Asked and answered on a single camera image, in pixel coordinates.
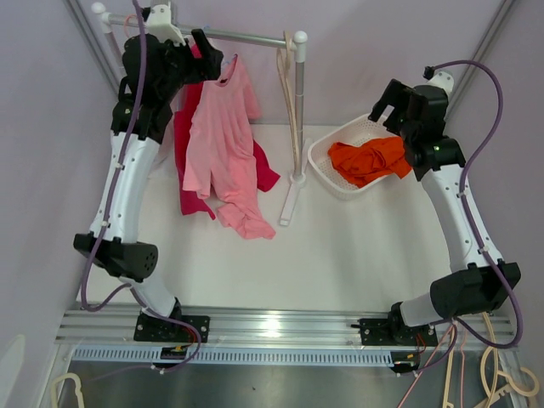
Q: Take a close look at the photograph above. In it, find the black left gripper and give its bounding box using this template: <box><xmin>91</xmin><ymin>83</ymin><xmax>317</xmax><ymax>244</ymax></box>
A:
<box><xmin>157</xmin><ymin>30</ymin><xmax>222</xmax><ymax>102</ymax></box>

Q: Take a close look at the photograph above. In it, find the beige plastic hanger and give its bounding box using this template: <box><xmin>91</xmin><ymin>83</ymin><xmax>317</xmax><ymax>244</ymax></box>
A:
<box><xmin>276</xmin><ymin>31</ymin><xmax>302</xmax><ymax>173</ymax></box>

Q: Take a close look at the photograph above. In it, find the orange t shirt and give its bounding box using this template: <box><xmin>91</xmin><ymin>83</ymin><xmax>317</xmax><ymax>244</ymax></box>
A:
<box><xmin>327</xmin><ymin>137</ymin><xmax>412</xmax><ymax>188</ymax></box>

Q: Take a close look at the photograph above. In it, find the pink t shirt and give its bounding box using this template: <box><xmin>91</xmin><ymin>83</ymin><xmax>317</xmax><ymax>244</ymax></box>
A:
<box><xmin>183</xmin><ymin>56</ymin><xmax>275</xmax><ymax>240</ymax></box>

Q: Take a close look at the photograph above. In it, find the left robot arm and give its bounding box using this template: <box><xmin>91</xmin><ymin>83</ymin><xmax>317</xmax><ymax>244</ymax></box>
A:
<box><xmin>73</xmin><ymin>29</ymin><xmax>224</xmax><ymax>343</ymax></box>

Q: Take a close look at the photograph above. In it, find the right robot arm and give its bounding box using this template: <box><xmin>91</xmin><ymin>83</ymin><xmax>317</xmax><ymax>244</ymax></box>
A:
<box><xmin>368</xmin><ymin>77</ymin><xmax>521</xmax><ymax>344</ymax></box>

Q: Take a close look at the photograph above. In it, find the magenta t shirt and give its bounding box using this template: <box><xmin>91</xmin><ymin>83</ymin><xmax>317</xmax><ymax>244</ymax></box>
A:
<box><xmin>175</xmin><ymin>55</ymin><xmax>280</xmax><ymax>229</ymax></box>

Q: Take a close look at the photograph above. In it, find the beige hanger bottom left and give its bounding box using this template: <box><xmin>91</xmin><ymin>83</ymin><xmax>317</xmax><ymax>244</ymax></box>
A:
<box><xmin>49</xmin><ymin>372</ymin><xmax>86</xmax><ymax>408</ymax></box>

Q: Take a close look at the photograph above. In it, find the white perforated plastic basket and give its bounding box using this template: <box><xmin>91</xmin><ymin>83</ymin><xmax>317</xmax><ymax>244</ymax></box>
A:
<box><xmin>307</xmin><ymin>114</ymin><xmax>394</xmax><ymax>201</ymax></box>

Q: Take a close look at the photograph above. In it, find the silver rack upright pole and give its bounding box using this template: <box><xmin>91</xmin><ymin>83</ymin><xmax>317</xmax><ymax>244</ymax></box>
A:
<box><xmin>292</xmin><ymin>31</ymin><xmax>308</xmax><ymax>182</ymax></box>

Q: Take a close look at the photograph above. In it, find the white rack base foot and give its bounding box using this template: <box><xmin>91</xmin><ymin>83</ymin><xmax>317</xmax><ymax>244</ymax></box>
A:
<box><xmin>279</xmin><ymin>173</ymin><xmax>307</xmax><ymax>227</ymax></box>

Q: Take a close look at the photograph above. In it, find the beige hangers pile right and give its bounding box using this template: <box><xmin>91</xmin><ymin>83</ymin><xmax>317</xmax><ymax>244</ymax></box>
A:
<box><xmin>441</xmin><ymin>312</ymin><xmax>541</xmax><ymax>408</ymax></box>

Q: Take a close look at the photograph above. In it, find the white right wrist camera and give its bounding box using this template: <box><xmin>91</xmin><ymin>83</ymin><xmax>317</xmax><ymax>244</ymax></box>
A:
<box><xmin>423</xmin><ymin>66</ymin><xmax>455</xmax><ymax>96</ymax></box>

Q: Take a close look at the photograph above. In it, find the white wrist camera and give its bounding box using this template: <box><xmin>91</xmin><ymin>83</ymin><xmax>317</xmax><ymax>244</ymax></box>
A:
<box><xmin>423</xmin><ymin>66</ymin><xmax>455</xmax><ymax>96</ymax></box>
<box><xmin>145</xmin><ymin>1</ymin><xmax>185</xmax><ymax>46</ymax></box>

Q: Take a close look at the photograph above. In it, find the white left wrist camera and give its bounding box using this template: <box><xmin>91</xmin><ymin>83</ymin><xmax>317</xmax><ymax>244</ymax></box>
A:
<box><xmin>145</xmin><ymin>1</ymin><xmax>185</xmax><ymax>46</ymax></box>

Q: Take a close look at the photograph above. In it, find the pink wire hanger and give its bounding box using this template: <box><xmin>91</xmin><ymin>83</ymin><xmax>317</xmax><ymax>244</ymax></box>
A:
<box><xmin>122</xmin><ymin>14</ymin><xmax>138</xmax><ymax>39</ymax></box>

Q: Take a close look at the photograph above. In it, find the silver clothes rack rail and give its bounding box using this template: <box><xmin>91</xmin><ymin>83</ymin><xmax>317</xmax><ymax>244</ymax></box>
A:
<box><xmin>110</xmin><ymin>13</ymin><xmax>297</xmax><ymax>51</ymax></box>

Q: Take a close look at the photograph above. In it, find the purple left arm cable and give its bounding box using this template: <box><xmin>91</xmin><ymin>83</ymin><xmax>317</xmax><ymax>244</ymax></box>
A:
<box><xmin>79</xmin><ymin>0</ymin><xmax>203</xmax><ymax>375</ymax></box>

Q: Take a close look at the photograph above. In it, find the aluminium mounting rail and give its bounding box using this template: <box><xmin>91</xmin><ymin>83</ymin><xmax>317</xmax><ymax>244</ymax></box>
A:
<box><xmin>54</xmin><ymin>302</ymin><xmax>518</xmax><ymax>350</ymax></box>

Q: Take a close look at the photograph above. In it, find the white slotted cable duct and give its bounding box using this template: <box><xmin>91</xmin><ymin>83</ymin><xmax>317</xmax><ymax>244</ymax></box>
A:
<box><xmin>72</xmin><ymin>345</ymin><xmax>394</xmax><ymax>367</ymax></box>

